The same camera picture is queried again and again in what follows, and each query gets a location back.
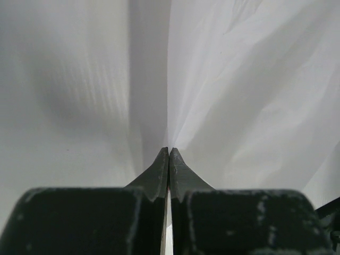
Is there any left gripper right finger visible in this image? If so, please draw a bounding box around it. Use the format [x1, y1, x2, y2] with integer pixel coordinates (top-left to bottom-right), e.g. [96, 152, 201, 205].
[169, 148, 334, 254]

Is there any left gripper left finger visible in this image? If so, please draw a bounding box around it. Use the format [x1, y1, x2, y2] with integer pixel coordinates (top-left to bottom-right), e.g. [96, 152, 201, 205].
[1, 148, 169, 254]

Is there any pink flower bouquet white wrap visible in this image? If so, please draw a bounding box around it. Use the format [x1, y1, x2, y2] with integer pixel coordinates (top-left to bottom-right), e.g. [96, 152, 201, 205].
[129, 1, 339, 205]

